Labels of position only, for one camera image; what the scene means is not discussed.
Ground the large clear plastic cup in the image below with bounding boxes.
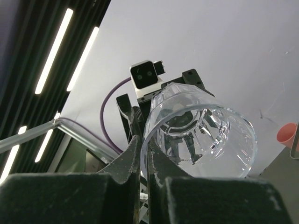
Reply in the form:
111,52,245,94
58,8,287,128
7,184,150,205
141,83,257,178

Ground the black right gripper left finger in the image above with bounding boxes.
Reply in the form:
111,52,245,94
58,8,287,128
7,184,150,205
0,135,140,224

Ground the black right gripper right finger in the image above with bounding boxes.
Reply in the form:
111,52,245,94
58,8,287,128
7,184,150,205
146,139,292,224

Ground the aluminium frame post left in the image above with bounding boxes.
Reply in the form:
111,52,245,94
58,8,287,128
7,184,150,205
0,118,117,164

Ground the pink plastic cup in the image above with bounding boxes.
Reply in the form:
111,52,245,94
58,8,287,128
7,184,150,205
276,123,298,148

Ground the wire dish rack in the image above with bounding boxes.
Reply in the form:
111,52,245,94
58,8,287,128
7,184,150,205
290,124,299,161

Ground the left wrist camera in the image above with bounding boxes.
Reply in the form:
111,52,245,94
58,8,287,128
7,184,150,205
129,60,165,99

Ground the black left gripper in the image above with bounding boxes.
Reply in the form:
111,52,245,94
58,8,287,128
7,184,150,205
116,69,214,143

